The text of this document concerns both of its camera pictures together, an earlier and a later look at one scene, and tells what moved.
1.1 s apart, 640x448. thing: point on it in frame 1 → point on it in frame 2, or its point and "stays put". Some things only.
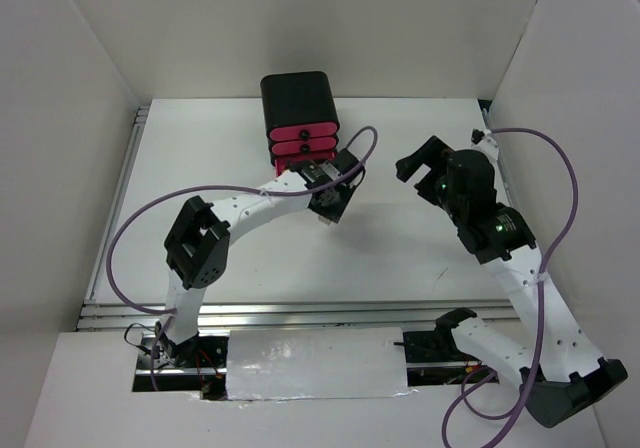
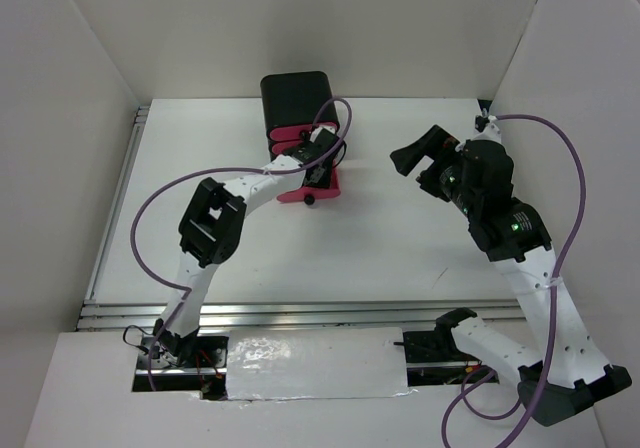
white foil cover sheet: (270, 364) stays put
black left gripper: (334, 213) → (326, 181)
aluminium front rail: (105, 315) stays put
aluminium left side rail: (140, 123) stays put
